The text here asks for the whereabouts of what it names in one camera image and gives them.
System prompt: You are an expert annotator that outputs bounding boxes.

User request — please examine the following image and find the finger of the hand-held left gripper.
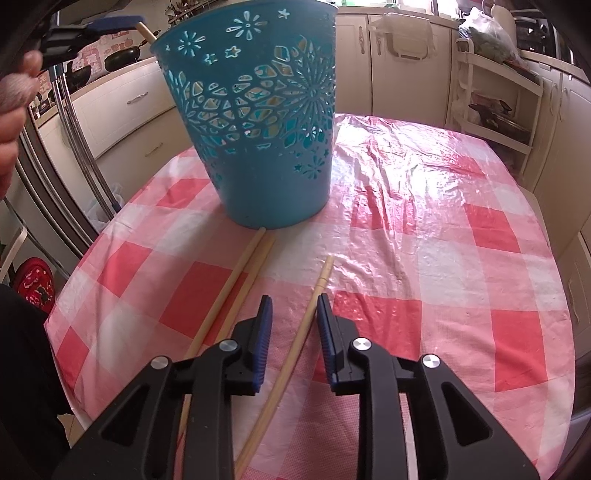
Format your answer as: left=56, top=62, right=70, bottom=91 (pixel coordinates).
left=34, top=36, right=100, bottom=61
left=44, top=15, right=143, bottom=40

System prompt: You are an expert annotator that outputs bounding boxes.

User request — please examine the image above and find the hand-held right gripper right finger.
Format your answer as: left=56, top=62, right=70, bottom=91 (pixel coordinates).
left=316, top=294, right=541, bottom=480

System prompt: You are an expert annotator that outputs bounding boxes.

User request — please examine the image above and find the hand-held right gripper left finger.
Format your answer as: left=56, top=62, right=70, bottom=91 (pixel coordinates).
left=53, top=295, right=274, bottom=480

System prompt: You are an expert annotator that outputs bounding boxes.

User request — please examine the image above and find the teal perforated plastic basket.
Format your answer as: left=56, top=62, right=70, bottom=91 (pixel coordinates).
left=151, top=0, right=339, bottom=230

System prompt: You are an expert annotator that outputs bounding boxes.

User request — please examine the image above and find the person's left hand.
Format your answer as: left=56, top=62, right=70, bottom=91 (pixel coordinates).
left=0, top=48, right=43, bottom=200

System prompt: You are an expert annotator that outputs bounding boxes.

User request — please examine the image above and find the black frying pan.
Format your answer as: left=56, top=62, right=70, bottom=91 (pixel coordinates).
left=104, top=41, right=148, bottom=73

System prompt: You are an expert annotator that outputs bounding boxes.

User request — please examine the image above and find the cream cabinet with drawers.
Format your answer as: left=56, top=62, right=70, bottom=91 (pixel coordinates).
left=69, top=58, right=185, bottom=162

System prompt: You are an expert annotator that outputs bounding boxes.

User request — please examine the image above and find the stainless steel refrigerator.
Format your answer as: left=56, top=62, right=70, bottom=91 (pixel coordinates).
left=14, top=60, right=116, bottom=259

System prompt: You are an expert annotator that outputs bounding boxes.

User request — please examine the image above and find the pink checked tablecloth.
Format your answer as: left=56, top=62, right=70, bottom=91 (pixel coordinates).
left=44, top=113, right=578, bottom=480

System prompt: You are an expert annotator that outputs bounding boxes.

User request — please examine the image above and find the clear plastic bag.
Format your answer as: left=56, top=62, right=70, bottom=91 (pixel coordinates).
left=88, top=185, right=124, bottom=232

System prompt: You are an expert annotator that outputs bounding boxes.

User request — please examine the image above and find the red floral cushion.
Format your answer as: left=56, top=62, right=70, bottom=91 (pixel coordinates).
left=14, top=258, right=57, bottom=308

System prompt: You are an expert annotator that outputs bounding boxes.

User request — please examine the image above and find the person's dark clothing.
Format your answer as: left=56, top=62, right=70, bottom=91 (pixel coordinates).
left=0, top=284, right=88, bottom=480

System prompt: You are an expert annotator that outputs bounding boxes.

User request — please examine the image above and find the cream tall door cabinet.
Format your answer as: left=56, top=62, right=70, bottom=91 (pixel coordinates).
left=335, top=9, right=460, bottom=127

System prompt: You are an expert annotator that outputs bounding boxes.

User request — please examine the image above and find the cream panelled cabinet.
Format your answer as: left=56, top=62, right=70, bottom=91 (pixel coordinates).
left=519, top=46, right=591, bottom=333

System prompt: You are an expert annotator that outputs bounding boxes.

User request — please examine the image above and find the white shelf rack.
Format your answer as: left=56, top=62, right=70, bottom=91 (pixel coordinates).
left=445, top=39, right=546, bottom=185

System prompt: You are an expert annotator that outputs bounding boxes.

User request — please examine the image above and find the plastic bag of greens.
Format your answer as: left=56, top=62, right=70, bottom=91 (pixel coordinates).
left=457, top=7, right=525, bottom=63

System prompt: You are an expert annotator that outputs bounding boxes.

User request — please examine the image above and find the dark kitchen appliance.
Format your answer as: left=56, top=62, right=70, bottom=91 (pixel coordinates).
left=512, top=14, right=573, bottom=61

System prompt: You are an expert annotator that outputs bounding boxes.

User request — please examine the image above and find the white plastic wall rack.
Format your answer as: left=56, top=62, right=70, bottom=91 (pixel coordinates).
left=367, top=11, right=437, bottom=62

